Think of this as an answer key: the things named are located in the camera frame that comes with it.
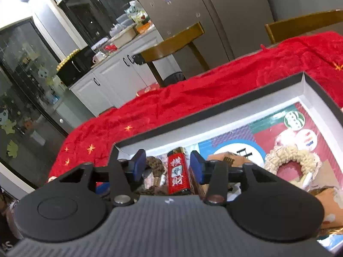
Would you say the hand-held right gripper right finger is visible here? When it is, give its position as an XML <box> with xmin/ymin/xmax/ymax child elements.
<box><xmin>190</xmin><ymin>150</ymin><xmax>282</xmax><ymax>205</ymax></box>

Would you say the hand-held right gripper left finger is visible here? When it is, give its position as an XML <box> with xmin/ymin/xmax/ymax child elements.
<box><xmin>57</xmin><ymin>149</ymin><xmax>147</xmax><ymax>206</ymax></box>

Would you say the brown fuzzy hair clip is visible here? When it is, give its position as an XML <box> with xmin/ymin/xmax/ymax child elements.
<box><xmin>145</xmin><ymin>156</ymin><xmax>167</xmax><ymax>194</ymax></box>

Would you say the red lighter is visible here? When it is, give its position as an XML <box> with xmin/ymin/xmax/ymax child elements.
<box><xmin>167</xmin><ymin>147</ymin><xmax>192</xmax><ymax>195</ymax></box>

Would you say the black cardboard box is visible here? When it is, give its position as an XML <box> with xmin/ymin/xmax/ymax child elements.
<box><xmin>111</xmin><ymin>71</ymin><xmax>343</xmax><ymax>257</ymax></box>

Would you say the white fluffy sheep hair clip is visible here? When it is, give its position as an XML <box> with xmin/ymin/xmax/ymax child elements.
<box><xmin>264</xmin><ymin>145</ymin><xmax>322</xmax><ymax>189</ymax></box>

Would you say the red printed blanket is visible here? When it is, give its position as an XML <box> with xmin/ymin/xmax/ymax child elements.
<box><xmin>48</xmin><ymin>31</ymin><xmax>343</xmax><ymax>185</ymax></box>

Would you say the white kitchen cabinet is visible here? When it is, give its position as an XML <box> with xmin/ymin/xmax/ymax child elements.
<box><xmin>68</xmin><ymin>28</ymin><xmax>183</xmax><ymax>117</ymax></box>

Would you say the black microwave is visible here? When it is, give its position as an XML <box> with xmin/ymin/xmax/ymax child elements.
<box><xmin>56</xmin><ymin>45</ymin><xmax>94</xmax><ymax>86</ymax></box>

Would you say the wooden chair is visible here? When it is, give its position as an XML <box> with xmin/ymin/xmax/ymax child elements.
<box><xmin>265</xmin><ymin>9</ymin><xmax>343</xmax><ymax>45</ymax></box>
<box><xmin>132</xmin><ymin>21</ymin><xmax>211</xmax><ymax>87</ymax></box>

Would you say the beige plastic basin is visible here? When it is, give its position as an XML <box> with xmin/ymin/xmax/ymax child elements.
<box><xmin>110</xmin><ymin>27</ymin><xmax>137</xmax><ymax>47</ymax></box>

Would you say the glass door cabinet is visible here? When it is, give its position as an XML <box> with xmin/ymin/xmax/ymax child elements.
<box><xmin>0</xmin><ymin>16</ymin><xmax>89</xmax><ymax>188</ymax></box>

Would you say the white plastic bag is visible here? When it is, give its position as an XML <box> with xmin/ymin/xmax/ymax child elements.
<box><xmin>110</xmin><ymin>23</ymin><xmax>126</xmax><ymax>36</ymax></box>

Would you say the orange food container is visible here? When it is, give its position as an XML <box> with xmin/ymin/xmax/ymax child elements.
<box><xmin>135</xmin><ymin>21</ymin><xmax>154</xmax><ymax>33</ymax></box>

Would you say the stack of clear containers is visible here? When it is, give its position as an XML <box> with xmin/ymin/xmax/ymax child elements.
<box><xmin>116</xmin><ymin>13</ymin><xmax>134</xmax><ymax>26</ymax></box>

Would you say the green and white snack bag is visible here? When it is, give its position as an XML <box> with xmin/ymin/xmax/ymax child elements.
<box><xmin>125</xmin><ymin>1</ymin><xmax>150</xmax><ymax>24</ymax></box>

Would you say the grey refrigerator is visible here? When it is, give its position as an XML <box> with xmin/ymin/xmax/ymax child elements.
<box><xmin>122</xmin><ymin>0</ymin><xmax>275</xmax><ymax>81</ymax></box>

